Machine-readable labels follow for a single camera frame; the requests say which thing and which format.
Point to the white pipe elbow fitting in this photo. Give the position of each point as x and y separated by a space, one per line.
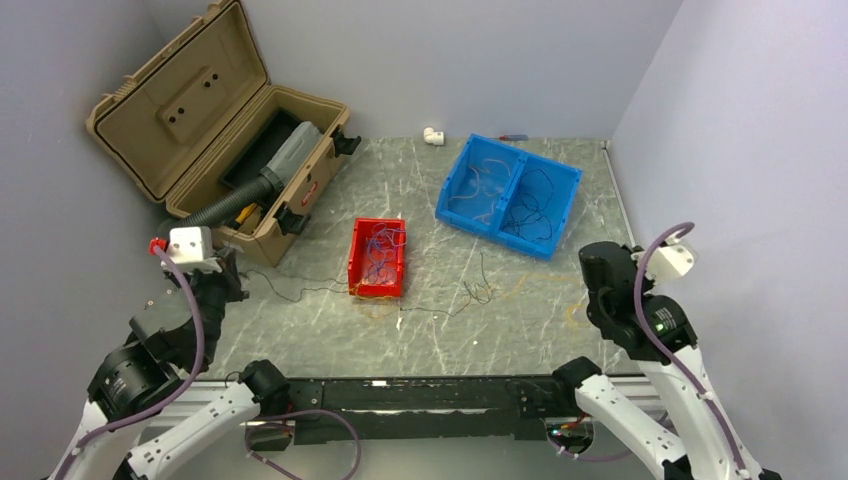
433 137

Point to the blue divided plastic bin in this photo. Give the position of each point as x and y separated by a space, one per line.
509 196

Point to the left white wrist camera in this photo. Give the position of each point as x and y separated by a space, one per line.
189 248

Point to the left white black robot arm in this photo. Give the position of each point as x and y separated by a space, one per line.
171 342

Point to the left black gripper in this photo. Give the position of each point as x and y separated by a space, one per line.
229 275

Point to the grey canister in toolbox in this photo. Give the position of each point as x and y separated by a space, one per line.
286 161

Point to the small red blue screwdriver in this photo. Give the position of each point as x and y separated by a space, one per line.
513 138

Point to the red plastic bin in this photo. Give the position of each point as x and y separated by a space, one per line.
376 264

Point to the black aluminium base frame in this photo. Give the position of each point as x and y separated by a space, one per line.
404 408

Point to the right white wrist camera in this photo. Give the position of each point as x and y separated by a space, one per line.
670 261

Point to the tan open toolbox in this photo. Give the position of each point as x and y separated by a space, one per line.
179 124

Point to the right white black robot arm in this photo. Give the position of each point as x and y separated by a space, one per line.
655 332

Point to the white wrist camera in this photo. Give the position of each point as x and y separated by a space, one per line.
189 248
670 261

